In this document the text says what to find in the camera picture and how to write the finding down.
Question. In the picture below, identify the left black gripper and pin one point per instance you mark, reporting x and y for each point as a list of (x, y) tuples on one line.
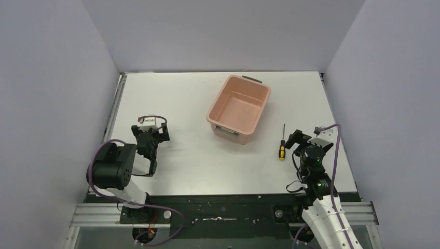
[(150, 134)]

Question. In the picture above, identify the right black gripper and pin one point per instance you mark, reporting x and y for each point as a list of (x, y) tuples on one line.
[(302, 141)]

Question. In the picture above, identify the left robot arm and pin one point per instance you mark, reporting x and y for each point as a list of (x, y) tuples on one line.
[(116, 162)]

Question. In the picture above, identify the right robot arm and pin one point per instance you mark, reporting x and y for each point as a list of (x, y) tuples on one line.
[(321, 206)]

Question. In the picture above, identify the yellow black screwdriver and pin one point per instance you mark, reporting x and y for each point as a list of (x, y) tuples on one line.
[(281, 152)]

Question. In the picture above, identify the pink plastic bin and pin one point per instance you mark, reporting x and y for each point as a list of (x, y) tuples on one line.
[(237, 109)]

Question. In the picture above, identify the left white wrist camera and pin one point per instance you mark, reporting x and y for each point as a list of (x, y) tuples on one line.
[(147, 123)]

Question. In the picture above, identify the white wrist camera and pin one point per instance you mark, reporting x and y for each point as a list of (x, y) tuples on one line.
[(147, 123), (322, 137)]

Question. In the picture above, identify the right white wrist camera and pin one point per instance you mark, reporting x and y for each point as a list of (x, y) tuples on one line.
[(322, 137)]

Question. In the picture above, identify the left side aluminium rail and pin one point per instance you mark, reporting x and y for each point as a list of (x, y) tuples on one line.
[(115, 106)]

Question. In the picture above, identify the aluminium frame rail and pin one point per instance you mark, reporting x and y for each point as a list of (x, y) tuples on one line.
[(109, 215)]

